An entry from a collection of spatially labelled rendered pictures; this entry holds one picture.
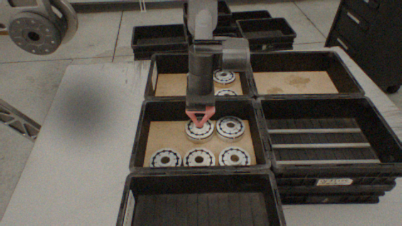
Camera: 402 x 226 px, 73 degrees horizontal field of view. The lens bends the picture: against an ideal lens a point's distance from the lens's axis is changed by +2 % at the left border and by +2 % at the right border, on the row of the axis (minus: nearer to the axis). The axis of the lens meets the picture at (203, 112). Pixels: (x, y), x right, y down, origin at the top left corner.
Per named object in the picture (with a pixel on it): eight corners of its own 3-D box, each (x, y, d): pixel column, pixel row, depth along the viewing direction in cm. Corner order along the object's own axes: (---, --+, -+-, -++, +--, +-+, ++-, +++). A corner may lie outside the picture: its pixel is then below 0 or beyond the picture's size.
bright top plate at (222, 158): (218, 172, 81) (218, 171, 80) (218, 146, 88) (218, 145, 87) (251, 174, 80) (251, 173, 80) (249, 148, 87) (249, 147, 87)
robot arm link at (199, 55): (188, 37, 57) (190, 51, 52) (220, 37, 57) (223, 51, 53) (188, 65, 61) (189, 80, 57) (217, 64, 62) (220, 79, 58)
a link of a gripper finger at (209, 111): (211, 113, 71) (214, 85, 64) (212, 133, 66) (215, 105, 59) (186, 112, 71) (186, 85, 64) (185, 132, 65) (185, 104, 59)
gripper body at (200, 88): (212, 81, 68) (215, 56, 63) (214, 108, 60) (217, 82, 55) (187, 80, 67) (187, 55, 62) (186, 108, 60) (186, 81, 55)
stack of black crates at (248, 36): (238, 87, 222) (244, 39, 191) (231, 67, 243) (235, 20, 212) (284, 83, 226) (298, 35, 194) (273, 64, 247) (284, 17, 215)
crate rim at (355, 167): (271, 173, 75) (272, 168, 73) (254, 102, 96) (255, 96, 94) (414, 171, 75) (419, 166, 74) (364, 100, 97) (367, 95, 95)
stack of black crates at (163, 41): (141, 95, 215) (130, 46, 183) (142, 73, 236) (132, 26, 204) (190, 91, 218) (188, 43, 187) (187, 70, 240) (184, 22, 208)
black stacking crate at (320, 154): (266, 190, 82) (272, 169, 74) (251, 120, 103) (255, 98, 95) (396, 188, 82) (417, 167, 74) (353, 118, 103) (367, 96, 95)
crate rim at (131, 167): (129, 176, 74) (127, 171, 72) (143, 103, 95) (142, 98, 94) (271, 173, 75) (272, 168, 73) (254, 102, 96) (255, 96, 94)
